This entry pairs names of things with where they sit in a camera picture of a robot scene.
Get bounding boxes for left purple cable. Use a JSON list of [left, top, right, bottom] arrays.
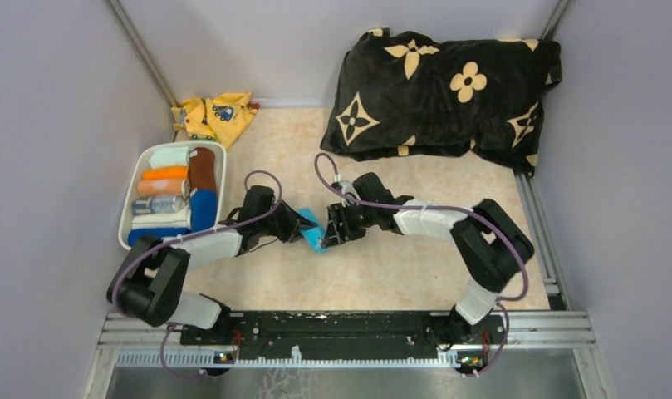
[[110, 170, 284, 382]]

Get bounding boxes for light blue towel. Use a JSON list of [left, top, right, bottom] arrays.
[[297, 208, 330, 253]]

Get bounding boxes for salmon rolled towel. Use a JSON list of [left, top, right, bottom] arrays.
[[137, 179, 189, 197]]

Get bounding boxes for aluminium frame rail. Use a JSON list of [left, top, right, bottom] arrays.
[[83, 310, 611, 398]]

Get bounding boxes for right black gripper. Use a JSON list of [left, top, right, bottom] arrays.
[[322, 199, 377, 248]]

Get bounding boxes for white plastic basket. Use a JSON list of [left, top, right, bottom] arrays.
[[118, 141, 226, 250]]

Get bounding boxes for black blanket with beige flowers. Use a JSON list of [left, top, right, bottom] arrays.
[[320, 28, 562, 175]]

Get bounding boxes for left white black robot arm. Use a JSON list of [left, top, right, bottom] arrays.
[[106, 185, 318, 344]]

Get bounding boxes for dark blue towel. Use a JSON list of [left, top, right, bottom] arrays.
[[189, 189, 218, 232]]

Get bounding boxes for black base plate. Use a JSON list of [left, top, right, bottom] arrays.
[[179, 311, 507, 361]]

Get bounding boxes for yellow printed cloth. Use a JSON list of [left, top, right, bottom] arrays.
[[171, 92, 261, 150]]

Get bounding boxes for orange rolled towel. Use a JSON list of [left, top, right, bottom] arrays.
[[142, 166, 189, 180]]

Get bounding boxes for brown towel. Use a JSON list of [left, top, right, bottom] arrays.
[[188, 147, 217, 192]]

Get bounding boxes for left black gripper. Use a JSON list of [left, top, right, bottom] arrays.
[[257, 199, 316, 243]]

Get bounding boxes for mint green rolled towel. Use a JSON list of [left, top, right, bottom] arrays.
[[148, 146, 190, 170]]

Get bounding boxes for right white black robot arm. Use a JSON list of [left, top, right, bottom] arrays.
[[321, 172, 535, 342]]

